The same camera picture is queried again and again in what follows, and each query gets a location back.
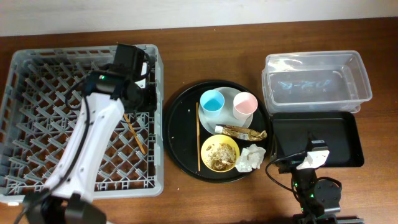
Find wooden chopstick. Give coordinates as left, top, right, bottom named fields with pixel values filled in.
left=123, top=113, right=147, bottom=155
left=195, top=102, right=201, bottom=172

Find white tissue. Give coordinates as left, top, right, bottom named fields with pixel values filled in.
left=235, top=144, right=266, bottom=173

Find gold snack wrapper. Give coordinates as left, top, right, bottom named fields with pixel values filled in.
left=215, top=124, right=267, bottom=141

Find yellow bowl with food scraps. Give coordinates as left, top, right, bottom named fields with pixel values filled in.
left=200, top=134, right=240, bottom=173

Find pink plastic cup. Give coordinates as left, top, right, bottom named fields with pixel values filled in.
left=233, top=92, right=258, bottom=120

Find grey round plate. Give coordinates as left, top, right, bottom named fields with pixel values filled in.
left=199, top=87, right=254, bottom=134

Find blue plastic cup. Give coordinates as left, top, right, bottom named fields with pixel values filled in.
left=200, top=90, right=225, bottom=118

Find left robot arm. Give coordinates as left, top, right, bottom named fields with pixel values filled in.
left=14, top=44, right=157, bottom=223

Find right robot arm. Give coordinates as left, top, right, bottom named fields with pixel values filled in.
left=265, top=133, right=364, bottom=224

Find grey dishwasher rack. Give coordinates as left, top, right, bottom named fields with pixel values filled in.
left=1, top=44, right=164, bottom=204

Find black rectangular tray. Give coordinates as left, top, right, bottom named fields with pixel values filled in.
left=272, top=112, right=364, bottom=167

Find clear plastic bin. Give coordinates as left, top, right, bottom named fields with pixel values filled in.
left=262, top=50, right=373, bottom=115

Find right black cable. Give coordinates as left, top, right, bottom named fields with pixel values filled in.
left=264, top=151, right=308, bottom=200

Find black cable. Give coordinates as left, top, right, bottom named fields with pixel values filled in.
left=264, top=151, right=308, bottom=200
left=12, top=77, right=94, bottom=224

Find left black cable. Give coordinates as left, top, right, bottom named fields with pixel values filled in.
left=12, top=77, right=94, bottom=224

